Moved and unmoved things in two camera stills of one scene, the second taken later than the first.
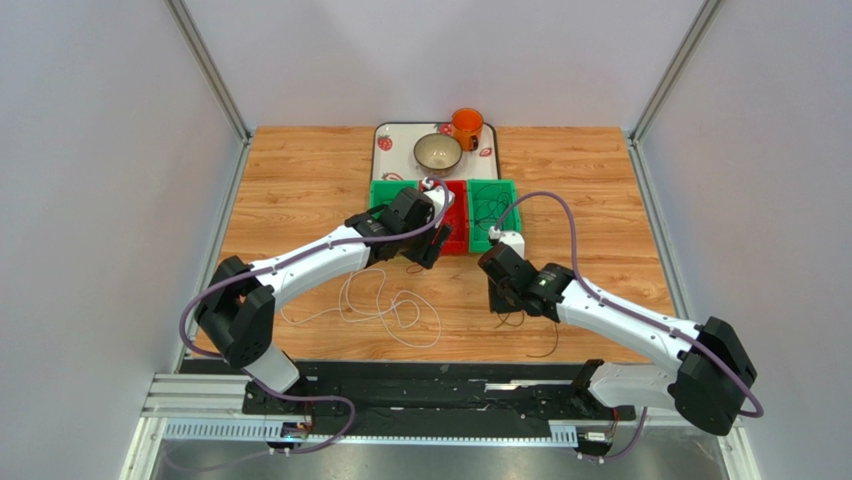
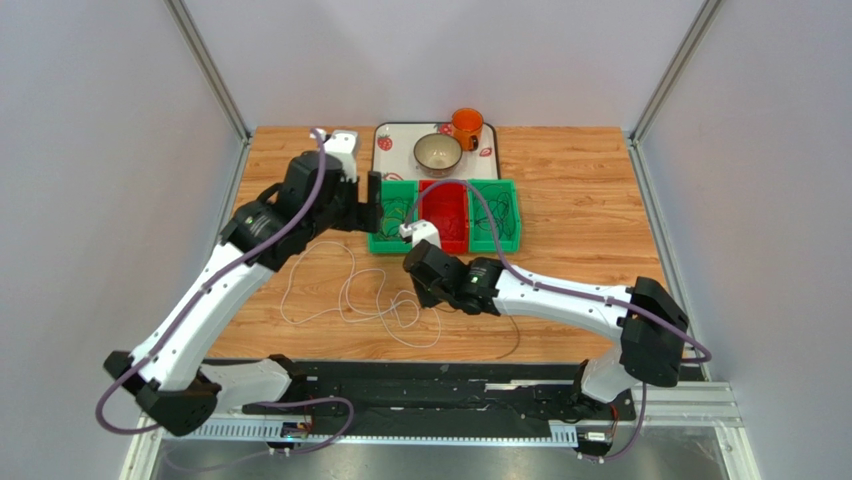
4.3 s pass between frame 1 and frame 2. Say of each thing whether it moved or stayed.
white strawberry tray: stayed
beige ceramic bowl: stayed
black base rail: stayed
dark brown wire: moved
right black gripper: moved
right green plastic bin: stayed
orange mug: stayed
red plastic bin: stayed
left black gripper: moved
